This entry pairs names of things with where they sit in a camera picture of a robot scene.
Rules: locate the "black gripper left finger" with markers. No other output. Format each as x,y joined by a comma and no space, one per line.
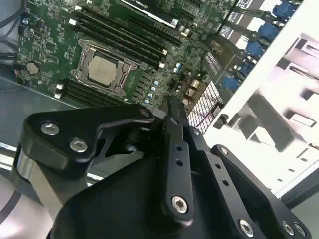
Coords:
79,124

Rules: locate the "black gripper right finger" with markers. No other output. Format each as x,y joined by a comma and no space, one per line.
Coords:
224,174

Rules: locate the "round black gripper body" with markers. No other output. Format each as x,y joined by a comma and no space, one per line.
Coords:
124,204

